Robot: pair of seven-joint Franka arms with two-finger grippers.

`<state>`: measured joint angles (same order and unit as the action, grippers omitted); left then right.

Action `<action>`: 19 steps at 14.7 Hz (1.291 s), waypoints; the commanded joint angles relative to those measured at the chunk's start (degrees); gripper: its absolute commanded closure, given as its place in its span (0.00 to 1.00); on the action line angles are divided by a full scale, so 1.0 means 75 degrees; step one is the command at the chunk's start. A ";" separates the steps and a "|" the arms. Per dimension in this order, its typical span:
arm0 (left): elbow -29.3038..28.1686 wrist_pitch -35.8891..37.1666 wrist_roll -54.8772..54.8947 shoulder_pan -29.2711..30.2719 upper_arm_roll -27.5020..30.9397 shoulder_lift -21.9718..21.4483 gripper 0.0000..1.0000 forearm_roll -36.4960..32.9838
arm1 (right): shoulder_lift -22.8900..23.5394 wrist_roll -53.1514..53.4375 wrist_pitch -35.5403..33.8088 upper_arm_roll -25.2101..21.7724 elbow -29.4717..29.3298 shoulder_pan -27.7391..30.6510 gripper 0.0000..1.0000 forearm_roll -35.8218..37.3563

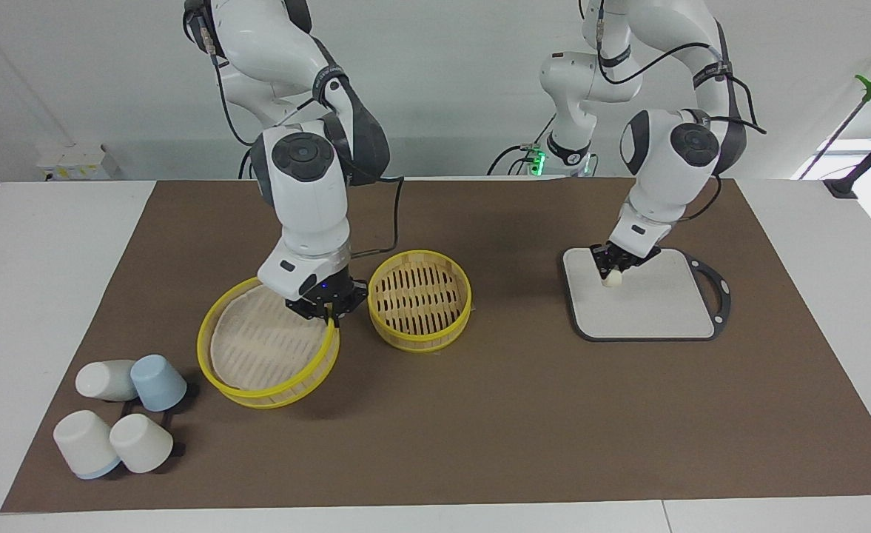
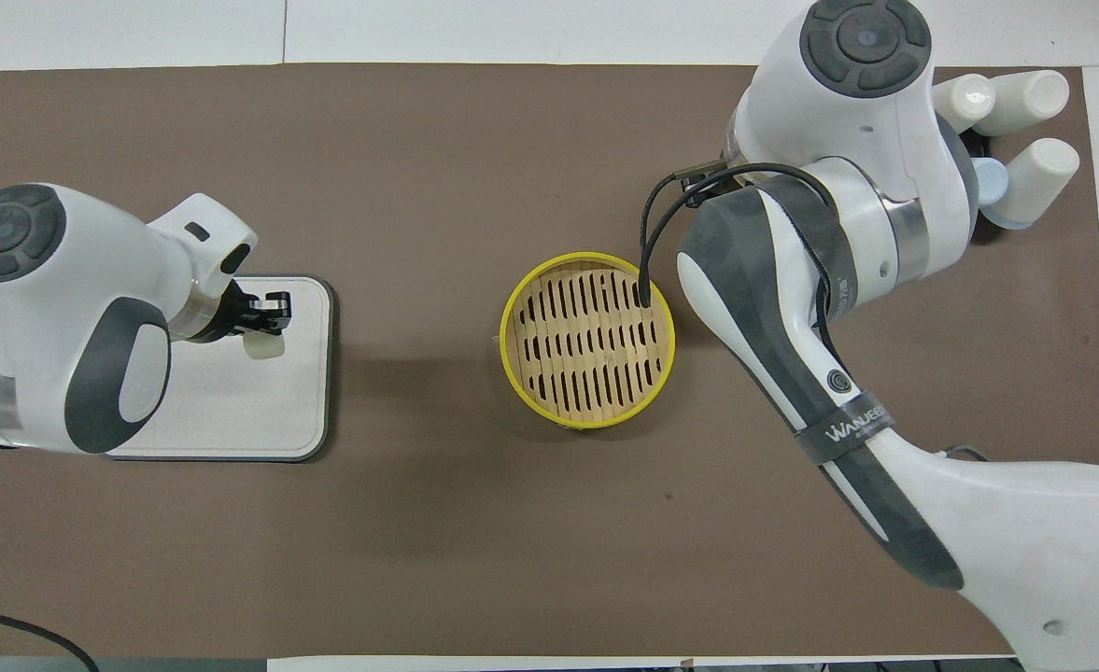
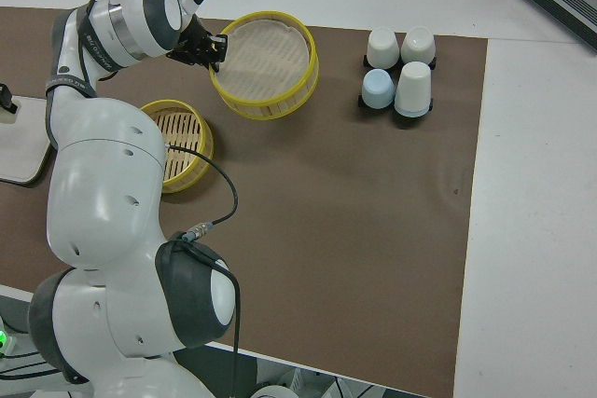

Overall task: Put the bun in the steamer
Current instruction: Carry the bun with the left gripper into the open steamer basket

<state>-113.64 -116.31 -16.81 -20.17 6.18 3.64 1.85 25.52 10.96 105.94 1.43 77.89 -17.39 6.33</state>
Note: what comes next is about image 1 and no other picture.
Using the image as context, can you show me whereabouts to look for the yellow steamer tier with cloth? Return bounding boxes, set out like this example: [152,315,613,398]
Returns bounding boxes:
[197,277,342,409]

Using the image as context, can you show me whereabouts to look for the yellow bamboo steamer base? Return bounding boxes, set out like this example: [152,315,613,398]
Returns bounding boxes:
[368,250,473,353]

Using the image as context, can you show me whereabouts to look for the grey cutting board black rim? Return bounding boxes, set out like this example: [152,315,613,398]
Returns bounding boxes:
[562,247,733,343]

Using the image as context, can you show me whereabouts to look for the brown table mat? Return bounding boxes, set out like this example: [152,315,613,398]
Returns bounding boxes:
[0,178,871,513]

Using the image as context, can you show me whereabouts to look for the light blue cup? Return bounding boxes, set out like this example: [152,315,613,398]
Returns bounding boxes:
[130,355,188,412]

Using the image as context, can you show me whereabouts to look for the black cup rack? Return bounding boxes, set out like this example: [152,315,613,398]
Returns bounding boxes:
[119,383,199,460]

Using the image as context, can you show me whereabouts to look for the plain white cup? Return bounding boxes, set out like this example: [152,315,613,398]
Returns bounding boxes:
[110,413,175,475]

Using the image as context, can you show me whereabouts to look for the white cup lying sideways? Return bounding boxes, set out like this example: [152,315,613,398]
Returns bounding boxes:
[75,360,140,403]

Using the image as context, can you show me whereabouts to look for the white cup with blue rim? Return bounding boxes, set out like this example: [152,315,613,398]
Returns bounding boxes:
[53,410,122,480]

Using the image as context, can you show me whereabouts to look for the white box with yellow labels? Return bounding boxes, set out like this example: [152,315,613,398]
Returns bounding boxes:
[36,143,122,181]

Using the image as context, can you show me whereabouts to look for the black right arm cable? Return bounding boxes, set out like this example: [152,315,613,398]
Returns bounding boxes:
[198,15,406,260]

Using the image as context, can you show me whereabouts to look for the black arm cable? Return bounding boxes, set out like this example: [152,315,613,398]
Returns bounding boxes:
[198,15,406,260]
[595,0,768,223]

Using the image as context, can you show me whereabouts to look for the black left base cable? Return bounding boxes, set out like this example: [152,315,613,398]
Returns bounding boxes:
[487,111,559,176]

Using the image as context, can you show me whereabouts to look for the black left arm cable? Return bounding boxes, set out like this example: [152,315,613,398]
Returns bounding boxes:
[595,0,768,223]

